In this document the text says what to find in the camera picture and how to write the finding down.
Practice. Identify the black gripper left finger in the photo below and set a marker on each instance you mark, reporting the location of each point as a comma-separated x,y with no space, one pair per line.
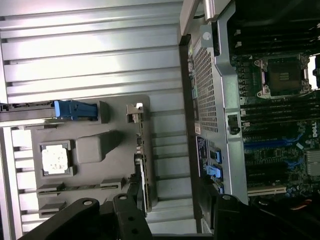
75,222

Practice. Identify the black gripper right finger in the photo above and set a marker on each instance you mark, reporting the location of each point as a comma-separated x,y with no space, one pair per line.
230,220

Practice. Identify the blue card retention latch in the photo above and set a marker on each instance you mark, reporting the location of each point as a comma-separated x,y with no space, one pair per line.
221,188
215,172
216,155

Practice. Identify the white expansion slot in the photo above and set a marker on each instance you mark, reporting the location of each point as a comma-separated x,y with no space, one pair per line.
265,191

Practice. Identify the black expansion slot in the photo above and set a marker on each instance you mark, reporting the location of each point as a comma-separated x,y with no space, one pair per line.
265,175

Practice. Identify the silver CPU chip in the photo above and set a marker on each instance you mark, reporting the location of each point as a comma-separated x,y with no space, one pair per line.
55,160

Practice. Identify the gray plastic parts rack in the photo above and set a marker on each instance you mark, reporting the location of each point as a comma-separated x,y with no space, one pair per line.
112,155

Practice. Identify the blue expansion slot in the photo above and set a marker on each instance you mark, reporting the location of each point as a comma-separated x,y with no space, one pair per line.
265,144

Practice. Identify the black case lock slider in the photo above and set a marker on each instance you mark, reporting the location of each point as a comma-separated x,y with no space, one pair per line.
233,123

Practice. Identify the silver chipset heatsink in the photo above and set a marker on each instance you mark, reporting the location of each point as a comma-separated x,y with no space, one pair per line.
313,162

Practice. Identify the hard disk with blue carrier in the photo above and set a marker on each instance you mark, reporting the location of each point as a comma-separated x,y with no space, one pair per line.
75,111

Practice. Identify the black RAM slot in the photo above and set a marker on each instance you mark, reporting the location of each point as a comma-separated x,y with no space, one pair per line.
275,114
275,105

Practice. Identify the blue USB port block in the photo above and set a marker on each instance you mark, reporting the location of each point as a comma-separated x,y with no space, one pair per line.
195,92

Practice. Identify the black and silver PC case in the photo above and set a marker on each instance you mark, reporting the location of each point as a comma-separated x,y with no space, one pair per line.
225,87

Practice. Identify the green motherboard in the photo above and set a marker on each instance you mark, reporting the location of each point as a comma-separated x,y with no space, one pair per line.
247,75

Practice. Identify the CPU socket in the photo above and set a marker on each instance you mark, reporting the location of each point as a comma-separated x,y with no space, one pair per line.
282,75

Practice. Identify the metal CPU socket cover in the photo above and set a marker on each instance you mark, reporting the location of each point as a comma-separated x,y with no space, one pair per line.
315,62

